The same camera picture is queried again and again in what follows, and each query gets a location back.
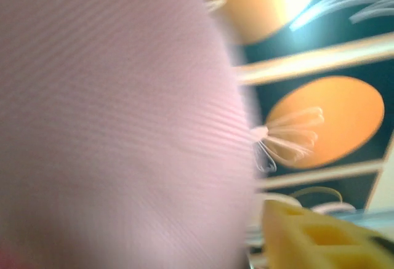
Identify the pink backpack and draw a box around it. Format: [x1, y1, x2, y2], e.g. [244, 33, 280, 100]
[0, 0, 267, 269]

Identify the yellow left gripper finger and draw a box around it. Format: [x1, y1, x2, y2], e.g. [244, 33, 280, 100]
[260, 199, 394, 269]

